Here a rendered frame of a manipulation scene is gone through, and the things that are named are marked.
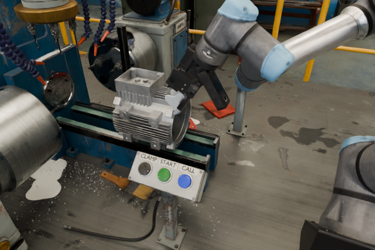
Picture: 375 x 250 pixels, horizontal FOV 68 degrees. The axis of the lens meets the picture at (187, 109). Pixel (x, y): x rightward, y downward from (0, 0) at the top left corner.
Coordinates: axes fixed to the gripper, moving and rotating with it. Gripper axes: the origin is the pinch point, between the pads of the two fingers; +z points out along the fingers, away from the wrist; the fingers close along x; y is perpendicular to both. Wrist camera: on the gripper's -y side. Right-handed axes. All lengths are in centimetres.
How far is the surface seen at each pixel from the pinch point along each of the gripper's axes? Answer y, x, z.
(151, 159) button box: -1.9, 19.6, -0.4
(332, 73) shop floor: -121, -301, 56
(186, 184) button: -11.1, 22.2, -4.3
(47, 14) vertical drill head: 46.6, 0.3, -0.6
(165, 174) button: -6.3, 21.7, -2.0
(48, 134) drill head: 24.7, 19.6, 17.5
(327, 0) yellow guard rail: -44, -231, -13
